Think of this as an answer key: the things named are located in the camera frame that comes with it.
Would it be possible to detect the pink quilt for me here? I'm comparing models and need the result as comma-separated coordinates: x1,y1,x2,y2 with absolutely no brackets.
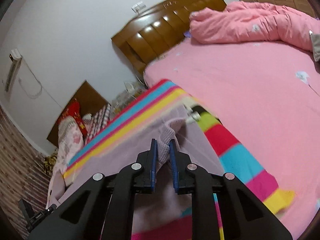
189,1,320,53

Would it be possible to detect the pink bed sheet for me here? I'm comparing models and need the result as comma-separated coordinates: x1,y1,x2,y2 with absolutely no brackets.
144,40,320,238

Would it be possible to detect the large glossy wooden headboard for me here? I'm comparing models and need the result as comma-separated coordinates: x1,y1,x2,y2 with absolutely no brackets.
111,0,228,74

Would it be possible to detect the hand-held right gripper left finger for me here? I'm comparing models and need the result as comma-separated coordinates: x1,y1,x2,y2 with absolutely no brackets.
27,138,158,240

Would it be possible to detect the brown floral blanket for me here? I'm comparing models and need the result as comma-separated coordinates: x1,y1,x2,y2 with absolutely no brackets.
44,152,59,175

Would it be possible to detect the white wall air conditioner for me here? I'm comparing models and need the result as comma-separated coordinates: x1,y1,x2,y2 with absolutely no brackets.
4,49,23,93

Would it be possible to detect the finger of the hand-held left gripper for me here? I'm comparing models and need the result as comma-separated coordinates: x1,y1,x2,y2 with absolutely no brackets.
184,103,208,125

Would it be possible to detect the lilac knitted sweater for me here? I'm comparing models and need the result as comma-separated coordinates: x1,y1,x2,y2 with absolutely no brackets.
56,102,225,233

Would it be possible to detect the plain dark wooden headboard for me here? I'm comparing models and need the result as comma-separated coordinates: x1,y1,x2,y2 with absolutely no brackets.
47,80,109,148

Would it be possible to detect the wall cable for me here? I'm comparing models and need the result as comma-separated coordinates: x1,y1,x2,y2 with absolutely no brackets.
17,62,63,108

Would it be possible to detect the rainbow striped blanket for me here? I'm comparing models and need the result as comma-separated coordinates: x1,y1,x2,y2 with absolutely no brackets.
62,79,295,240

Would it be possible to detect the pale floral quilt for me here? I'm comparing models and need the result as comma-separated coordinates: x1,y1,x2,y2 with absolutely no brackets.
56,115,85,167

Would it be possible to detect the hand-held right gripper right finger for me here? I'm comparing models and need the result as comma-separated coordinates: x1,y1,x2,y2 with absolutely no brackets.
169,140,293,240

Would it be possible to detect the white wall socket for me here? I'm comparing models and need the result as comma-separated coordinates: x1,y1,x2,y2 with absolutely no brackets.
131,1,147,12

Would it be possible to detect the nightstand with floral cover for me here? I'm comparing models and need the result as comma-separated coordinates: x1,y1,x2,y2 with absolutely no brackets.
111,80,148,110

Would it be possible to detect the red patterned pillow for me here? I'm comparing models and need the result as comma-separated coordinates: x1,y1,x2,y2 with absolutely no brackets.
59,100,87,135

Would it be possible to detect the red checkered pillow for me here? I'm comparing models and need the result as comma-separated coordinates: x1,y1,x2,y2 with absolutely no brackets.
84,104,112,143

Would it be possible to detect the grey cloth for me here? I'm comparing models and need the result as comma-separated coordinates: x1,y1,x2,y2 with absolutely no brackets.
309,30,320,62

